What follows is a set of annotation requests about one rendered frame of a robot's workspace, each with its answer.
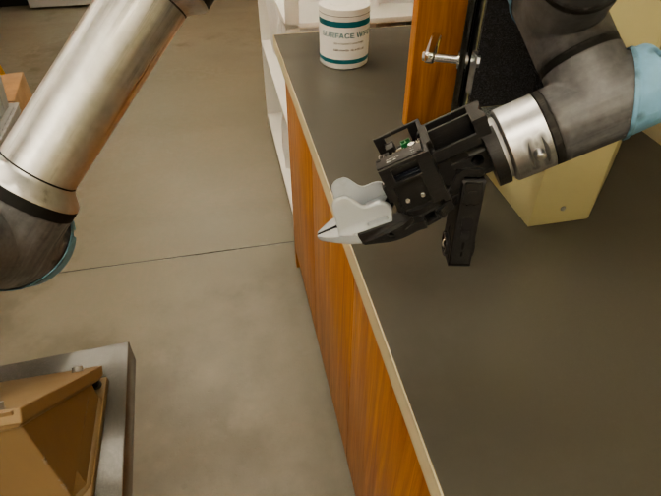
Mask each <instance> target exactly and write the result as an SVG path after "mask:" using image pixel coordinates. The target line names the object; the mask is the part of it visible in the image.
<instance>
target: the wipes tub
mask: <svg viewBox="0 0 661 496"><path fill-rule="evenodd" d="M370 5H371V3H370V1H369V0H321V1H320V2H319V30H320V61H321V62H322V63H323V64H324V65H325V66H327V67H330V68H334V69H340V70H347V69H355V68H359V67H361V66H363V65H364V64H366V63H367V60H368V46H369V27H370Z"/></svg>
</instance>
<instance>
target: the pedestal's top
mask: <svg viewBox="0 0 661 496"><path fill-rule="evenodd" d="M80 365H83V369H84V368H91V367H96V366H102V374H103V375H102V376H101V378H103V377H107V379H108V381H109V385H108V392H107V400H106V408H105V414H104V422H103V430H102V438H101V445H100V453H99V461H98V468H97V476H96V484H95V491H94V496H132V494H133V457H134V421H135V385H136V358H135V355H134V353H133V350H132V349H131V346H130V344H129V342H128V341H126V342H121V343H116V344H112V345H106V346H101V347H96V348H90V349H85V350H80V351H75V352H69V353H64V354H59V355H54V356H48V357H43V358H39V359H33V360H28V361H23V362H18V363H12V364H7V365H2V366H0V382H5V381H11V380H17V379H23V378H29V377H35V376H41V375H47V374H53V373H60V372H66V371H72V367H75V366H80Z"/></svg>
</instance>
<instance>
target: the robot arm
mask: <svg viewBox="0 0 661 496"><path fill-rule="evenodd" d="M616 1H617V0H508V2H509V10H510V14H511V17H512V19H513V20H514V22H515V23H516V24H517V27H518V29H519V31H520V34H521V36H522V38H523V41H524V43H525V45H526V48H527V50H528V52H529V55H530V57H531V59H532V62H533V64H534V66H535V69H536V71H537V73H538V75H539V77H540V80H541V82H542V83H543V86H544V88H541V89H539V90H537V91H535V92H533V93H529V94H527V95H525V96H522V97H520V98H518V99H516V100H514V101H511V102H509V103H507V104H505V105H502V106H500V107H498V108H496V109H493V110H491V113H490V118H488V117H487V115H486V114H485V113H484V111H482V110H481V107H480V104H479V102H478V100H474V101H472V102H470V103H468V104H466V105H464V106H462V107H460V108H458V109H456V110H454V111H451V112H449V113H447V114H445V115H443V116H440V117H438V118H436V119H434V120H432V121H429V122H427V123H425V124H423V125H421V123H420V121H419V119H415V120H413V121H411V122H409V123H407V124H405V125H402V126H400V127H398V128H396V129H394V130H392V131H389V132H387V133H385V134H384V135H382V136H380V137H377V138H375V139H373V141H374V143H375V145H376V147H377V149H378V151H379V153H380V155H379V159H377V160H376V167H377V171H378V173H379V175H380V177H381V179H382V181H383V182H382V181H375V182H373V183H370V184H368V185H365V186H360V185H358V184H356V183H354V182H353V181H351V180H350V179H348V178H346V177H341V178H338V179H336V180H335V181H334V182H333V183H332V185H331V190H332V194H333V201H332V204H331V207H332V211H333V214H334V218H332V219H331V220H330V221H329V222H327V223H326V224H325V225H324V226H323V227H322V228H321V229H320V230H319V231H318V238H319V239H320V240H321V241H326V242H332V243H343V244H361V243H363V244H364V245H369V244H378V243H387V242H393V241H396V240H399V239H402V238H404V237H407V236H409V235H411V234H413V233H414V232H416V231H418V230H421V229H425V228H427V227H428V225H431V224H433V223H434V222H436V221H438V220H439V219H441V218H444V217H446V215H448V216H447V222H446V228H445V231H443V235H442V243H441V245H442V253H443V256H446V260H447V263H448V266H462V267H469V266H470V262H471V257H472V256H473V253H474V249H475V237H476V232H477V227H478V222H479V218H480V213H481V208H482V203H483V198H484V193H485V188H486V183H487V181H486V178H485V176H484V174H486V173H489V172H491V171H493V172H494V174H495V177H496V179H497V181H498V183H499V185H500V186H503V185H505V184H507V183H510V182H512V177H513V176H514V178H515V179H518V180H521V179H524V178H526V177H529V176H531V175H533V174H536V173H538V172H541V171H543V170H546V169H548V168H551V167H553V166H556V165H558V164H561V163H563V162H566V161H568V160H571V159H573V158H576V157H578V156H581V155H585V154H587V153H590V152H592V151H595V150H597V149H600V148H602V147H605V146H607V145H610V144H612V143H615V142H617V141H620V140H622V141H624V140H626V139H628V138H629V137H630V136H632V135H634V134H636V133H639V132H641V131H643V130H645V129H647V128H650V127H652V126H654V125H656V124H659V123H661V50H660V49H659V48H658V47H657V46H655V45H653V44H650V43H643V44H640V45H637V46H633V45H632V46H630V47H628V48H626V46H625V44H624V42H623V40H622V39H621V37H620V34H619V32H618V30H617V28H616V25H615V23H614V21H613V18H612V16H611V14H610V12H609V10H610V9H611V8H612V6H613V5H614V4H615V3H616ZM213 2H214V0H92V1H91V2H90V5H89V6H88V8H87V9H86V11H85V13H84V14H83V16H82V17H81V19H80V21H79V22H78V24H77V25H76V27H75V29H74V30H73V32H72V33H71V35H70V36H69V38H68V40H67V41H66V43H65V44H64V46H63V48H62V49H61V51H60V52H59V54H58V56H57V57H56V59H55V60H54V62H53V64H52V65H51V67H50V68H49V70H48V72H47V73H46V75H45V76H44V78H43V79H42V81H41V83H40V84H39V86H38V87H37V89H36V91H35V92H34V94H33V95H32V97H31V99H30V101H29V102H28V104H27V106H26V107H25V109H24V110H23V112H22V114H21V115H20V117H19V118H18V120H17V121H16V123H15V125H14V126H13V128H12V129H11V131H10V133H9V134H8V136H7V137H6V139H5V141H4V142H3V144H2V145H1V147H0V291H13V290H19V289H23V288H26V287H31V286H36V285H39V284H42V283H44V282H46V281H48V280H50V279H52V278H54V277H55V276H56V275H57V274H59V273H60V272H61V271H62V270H63V269H64V267H65V266H66V265H67V263H68V262H69V260H70V258H71V256H72V254H73V252H74V249H75V245H76V237H75V236H74V231H75V230H76V227H75V223H74V218H75V216H76V215H77V213H78V212H79V209H80V206H79V203H78V199H77V196H76V189H77V187H78V186H79V184H80V183H81V181H82V179H83V178H84V176H85V175H86V173H87V172H88V170H89V169H90V166H91V165H92V163H93V162H94V160H95V159H96V157H97V156H98V154H99V152H100V151H101V149H102V148H103V146H104V145H105V143H106V142H107V140H108V138H109V137H110V135H111V134H112V132H113V131H114V129H115V128H116V126H117V125H118V123H119V121H120V120H121V118H122V117H123V115H124V114H125V112H126V111H127V109H128V107H129V106H130V104H131V103H132V101H133V100H134V98H135V97H136V95H137V93H138V92H139V90H140V89H141V87H142V86H143V84H144V83H145V81H146V79H147V78H148V76H149V75H150V73H151V71H152V70H153V68H154V66H155V65H156V63H157V62H158V60H159V59H160V57H161V56H162V54H163V52H164V51H165V49H166V48H167V46H168V45H169V43H170V42H171V40H172V39H173V37H174V35H175V34H176V33H177V32H178V30H179V29H180V27H181V26H182V24H183V22H184V21H185V19H186V18H187V17H189V16H193V15H200V14H205V13H206V12H207V11H208V10H209V8H210V6H211V5H212V3H213ZM406 128H407V129H408V132H409V134H410V136H411V138H412V140H410V139H409V138H406V139H404V140H402V141H400V145H399V146H397V147H396V146H395V145H394V143H393V141H390V142H388V143H386V141H385V138H387V137H389V136H391V135H393V134H396V133H398V132H400V131H402V130H404V129H406ZM393 205H395V206H396V208H397V212H396V213H395V214H393V213H392V207H393Z"/></svg>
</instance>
